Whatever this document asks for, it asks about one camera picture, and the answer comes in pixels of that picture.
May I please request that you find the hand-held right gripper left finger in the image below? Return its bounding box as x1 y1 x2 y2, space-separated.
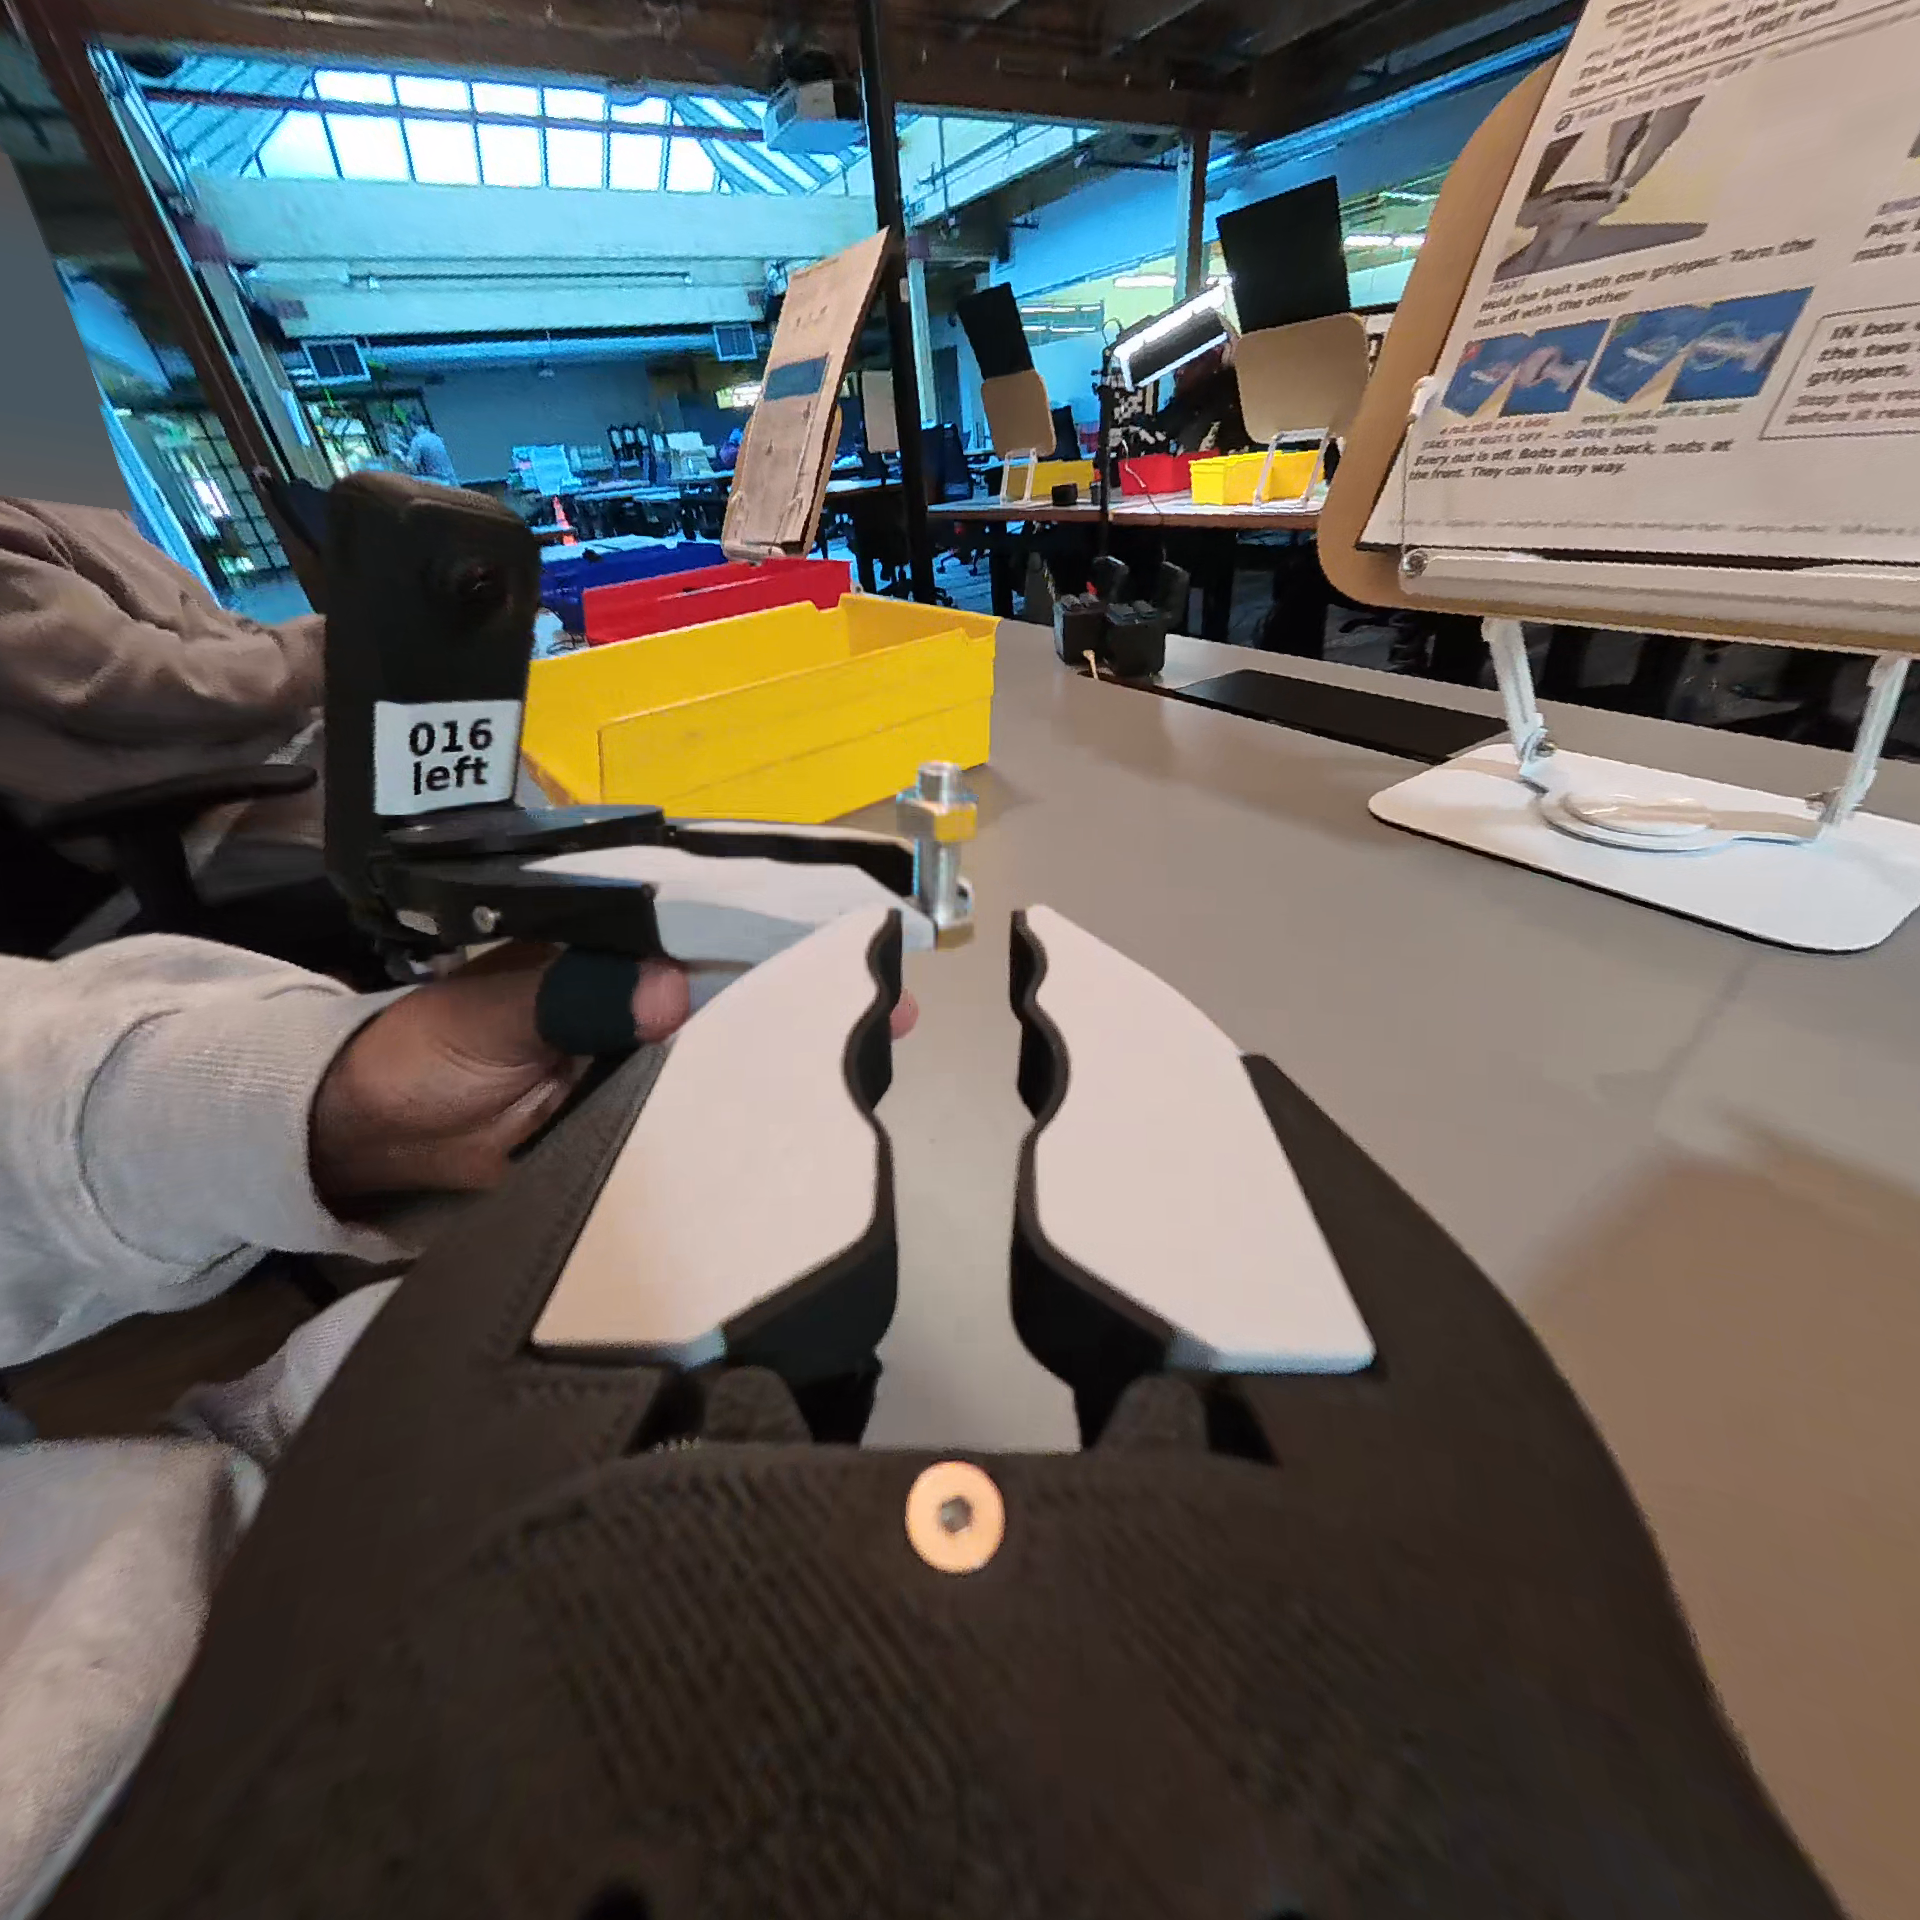
531 904 905 1374

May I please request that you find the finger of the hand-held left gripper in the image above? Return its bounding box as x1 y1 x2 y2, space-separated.
661 813 915 904
515 849 920 964

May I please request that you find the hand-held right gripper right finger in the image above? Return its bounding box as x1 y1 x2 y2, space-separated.
1008 904 1376 1374

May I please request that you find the steel hex bolt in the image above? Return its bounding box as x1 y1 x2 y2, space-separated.
896 761 981 952

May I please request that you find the person's left forearm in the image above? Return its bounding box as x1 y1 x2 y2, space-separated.
0 937 413 1369

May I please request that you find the grey desk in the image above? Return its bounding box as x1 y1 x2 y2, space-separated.
661 613 1920 1920

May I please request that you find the person's left hand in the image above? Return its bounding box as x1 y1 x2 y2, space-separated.
305 958 695 1220

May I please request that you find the blue plastic bin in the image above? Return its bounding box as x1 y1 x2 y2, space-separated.
537 540 729 618

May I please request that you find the black office chair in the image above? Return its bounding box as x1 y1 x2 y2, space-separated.
0 766 377 985

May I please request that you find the black charger dock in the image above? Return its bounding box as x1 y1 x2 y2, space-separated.
1054 556 1192 681

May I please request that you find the cardboard backed document stand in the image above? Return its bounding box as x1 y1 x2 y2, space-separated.
720 224 896 564

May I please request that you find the wooden document stand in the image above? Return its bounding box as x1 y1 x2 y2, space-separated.
1235 315 1373 506
983 372 1058 501

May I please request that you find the black steel column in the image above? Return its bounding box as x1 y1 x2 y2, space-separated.
855 0 943 609

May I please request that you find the LED light bar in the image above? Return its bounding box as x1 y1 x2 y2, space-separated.
1106 286 1234 396

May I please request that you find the ceiling projector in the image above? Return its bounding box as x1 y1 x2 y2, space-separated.
760 46 869 156

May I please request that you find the person's torso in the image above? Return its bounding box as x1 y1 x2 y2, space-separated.
0 1276 403 1920

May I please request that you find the printed instruction sheet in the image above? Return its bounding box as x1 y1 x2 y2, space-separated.
1400 0 1920 569

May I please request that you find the black desk cable cover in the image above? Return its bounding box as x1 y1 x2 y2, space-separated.
1169 668 1505 768

